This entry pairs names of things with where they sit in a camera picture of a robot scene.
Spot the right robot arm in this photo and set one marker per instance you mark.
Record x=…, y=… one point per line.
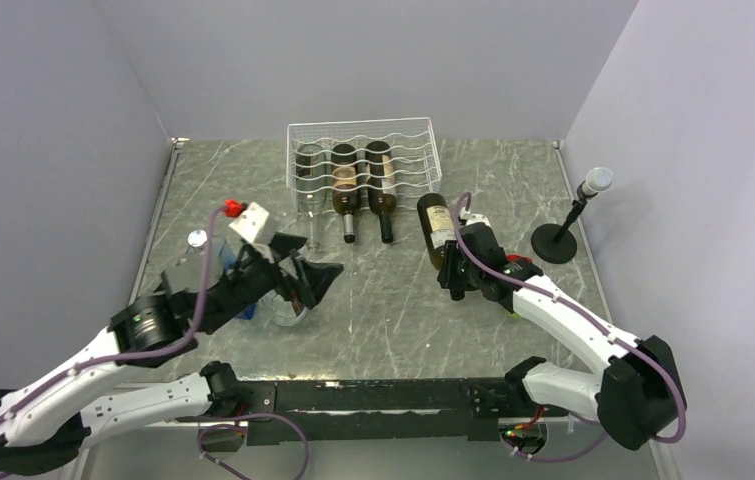
x=631, y=385

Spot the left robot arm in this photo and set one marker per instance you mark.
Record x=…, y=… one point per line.
x=46, y=424

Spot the white wire wine rack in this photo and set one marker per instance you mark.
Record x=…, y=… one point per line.
x=412, y=145

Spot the colourful small blocks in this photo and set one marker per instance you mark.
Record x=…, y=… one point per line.
x=517, y=258

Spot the dark wine bottle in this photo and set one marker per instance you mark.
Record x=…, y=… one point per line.
x=437, y=226
x=382, y=193
x=346, y=197

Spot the microphone on black stand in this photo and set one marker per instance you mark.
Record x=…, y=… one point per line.
x=555, y=243

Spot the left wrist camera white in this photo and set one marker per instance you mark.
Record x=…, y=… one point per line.
x=254, y=224

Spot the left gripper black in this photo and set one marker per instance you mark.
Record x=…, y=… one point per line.
x=313, y=278

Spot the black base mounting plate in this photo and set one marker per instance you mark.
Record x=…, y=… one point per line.
x=477, y=409

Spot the dark wine bottle front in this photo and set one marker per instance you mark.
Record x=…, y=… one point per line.
x=346, y=197

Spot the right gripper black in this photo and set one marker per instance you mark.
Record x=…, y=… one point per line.
x=447, y=276

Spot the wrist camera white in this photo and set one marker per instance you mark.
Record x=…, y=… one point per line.
x=467, y=218
x=254, y=224

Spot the blue square glass bottle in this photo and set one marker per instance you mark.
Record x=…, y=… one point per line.
x=198, y=240

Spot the clear glass bottle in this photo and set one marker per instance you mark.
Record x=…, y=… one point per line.
x=310, y=178

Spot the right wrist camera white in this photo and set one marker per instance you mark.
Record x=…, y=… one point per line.
x=467, y=218

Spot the clear bottle silver cap front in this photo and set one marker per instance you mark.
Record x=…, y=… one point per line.
x=282, y=312

